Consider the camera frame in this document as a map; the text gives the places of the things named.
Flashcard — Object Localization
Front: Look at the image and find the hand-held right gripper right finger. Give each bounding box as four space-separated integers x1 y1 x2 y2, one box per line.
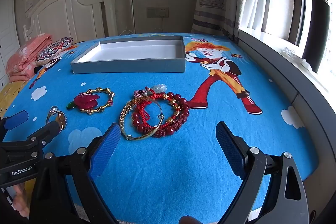
215 121 310 224

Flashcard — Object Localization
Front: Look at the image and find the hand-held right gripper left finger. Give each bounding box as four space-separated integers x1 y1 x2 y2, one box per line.
30 122 121 224

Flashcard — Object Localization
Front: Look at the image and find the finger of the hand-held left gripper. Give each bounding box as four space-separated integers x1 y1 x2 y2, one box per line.
0 120 60 161
0 110 29 141

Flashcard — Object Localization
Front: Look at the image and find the silver pearl ring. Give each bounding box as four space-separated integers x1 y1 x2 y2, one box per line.
47 106 60 123

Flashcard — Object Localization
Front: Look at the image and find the gold bangle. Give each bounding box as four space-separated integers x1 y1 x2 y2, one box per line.
119 99 166 141

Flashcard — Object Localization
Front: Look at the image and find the red mesh flower brooch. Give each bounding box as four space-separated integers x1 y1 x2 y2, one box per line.
74 93 101 111

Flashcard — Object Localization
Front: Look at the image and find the gold bamboo link bracelet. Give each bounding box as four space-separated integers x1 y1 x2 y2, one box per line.
85 87 116 115

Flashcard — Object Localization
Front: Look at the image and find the grey cardboard box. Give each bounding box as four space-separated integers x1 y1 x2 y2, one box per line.
70 35 187 74

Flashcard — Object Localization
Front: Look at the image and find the person's left hand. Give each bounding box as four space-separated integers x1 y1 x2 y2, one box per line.
12 182 32 216

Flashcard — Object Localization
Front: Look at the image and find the person's right hand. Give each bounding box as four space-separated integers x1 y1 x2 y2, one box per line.
180 215 201 224

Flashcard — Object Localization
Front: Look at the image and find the pink folded quilt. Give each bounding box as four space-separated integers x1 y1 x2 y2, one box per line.
5 33 53 83

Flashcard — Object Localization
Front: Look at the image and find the blue cartoon printed blanket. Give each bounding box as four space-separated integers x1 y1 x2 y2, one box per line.
0 32 319 224

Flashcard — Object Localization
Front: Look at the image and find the patterned round pillow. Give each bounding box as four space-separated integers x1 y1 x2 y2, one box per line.
35 37 74 65

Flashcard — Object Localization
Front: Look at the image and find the dark window ledge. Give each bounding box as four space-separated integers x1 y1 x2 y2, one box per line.
238 28 336 180

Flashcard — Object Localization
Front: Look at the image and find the white lace cloth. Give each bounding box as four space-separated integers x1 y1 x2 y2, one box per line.
280 47 313 69

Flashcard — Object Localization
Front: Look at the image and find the white wooden headboard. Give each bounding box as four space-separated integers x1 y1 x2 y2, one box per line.
22 0 118 43

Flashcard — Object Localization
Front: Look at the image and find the silver table lamp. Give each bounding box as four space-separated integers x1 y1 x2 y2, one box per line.
129 0 136 33

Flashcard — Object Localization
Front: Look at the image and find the black bottle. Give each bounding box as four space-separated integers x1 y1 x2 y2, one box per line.
302 0 331 73

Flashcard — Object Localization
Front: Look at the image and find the red cord bracelet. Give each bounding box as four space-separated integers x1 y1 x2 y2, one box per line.
135 91 158 122

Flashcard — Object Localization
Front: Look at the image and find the red bead bracelet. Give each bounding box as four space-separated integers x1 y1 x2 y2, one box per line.
131 92 190 138

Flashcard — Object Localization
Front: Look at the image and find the grey wall socket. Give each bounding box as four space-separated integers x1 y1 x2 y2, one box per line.
146 7 170 18

